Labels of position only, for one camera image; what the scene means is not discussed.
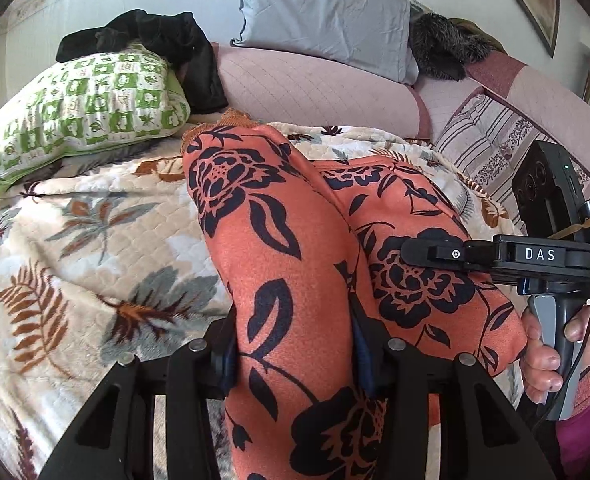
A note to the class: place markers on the green white checkered pillow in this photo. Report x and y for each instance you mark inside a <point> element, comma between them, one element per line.
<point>85,105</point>

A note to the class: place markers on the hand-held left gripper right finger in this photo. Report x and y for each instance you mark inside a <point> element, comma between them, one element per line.
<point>361,360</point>

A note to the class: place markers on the yellow rubber band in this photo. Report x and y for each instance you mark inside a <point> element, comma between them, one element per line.
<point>570,230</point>

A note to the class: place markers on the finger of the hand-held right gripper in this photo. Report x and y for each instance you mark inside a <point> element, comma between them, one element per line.
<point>425,255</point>

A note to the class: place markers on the dark fur collared coat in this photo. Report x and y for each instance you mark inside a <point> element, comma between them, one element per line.
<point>440,45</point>

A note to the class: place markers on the black cloth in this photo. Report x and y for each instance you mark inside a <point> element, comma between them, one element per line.
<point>195,60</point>

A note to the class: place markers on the striped floral cushion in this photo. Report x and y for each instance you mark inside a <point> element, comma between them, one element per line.
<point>480,140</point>

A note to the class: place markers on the cream leaf print blanket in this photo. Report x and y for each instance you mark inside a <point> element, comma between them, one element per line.
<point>100,240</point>

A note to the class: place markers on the pink quilted headboard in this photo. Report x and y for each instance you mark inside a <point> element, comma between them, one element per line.
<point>300,90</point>

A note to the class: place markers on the person's right hand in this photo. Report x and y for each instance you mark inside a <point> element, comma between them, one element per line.
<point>537,365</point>

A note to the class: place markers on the grey pillow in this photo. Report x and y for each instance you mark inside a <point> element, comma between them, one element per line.
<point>325,10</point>

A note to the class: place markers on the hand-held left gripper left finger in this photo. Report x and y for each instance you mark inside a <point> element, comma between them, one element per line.
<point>227,375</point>

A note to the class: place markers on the orange black floral garment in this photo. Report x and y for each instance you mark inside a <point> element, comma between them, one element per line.
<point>285,270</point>

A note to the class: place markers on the large framed wall picture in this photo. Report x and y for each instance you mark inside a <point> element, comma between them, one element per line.
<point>535,5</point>

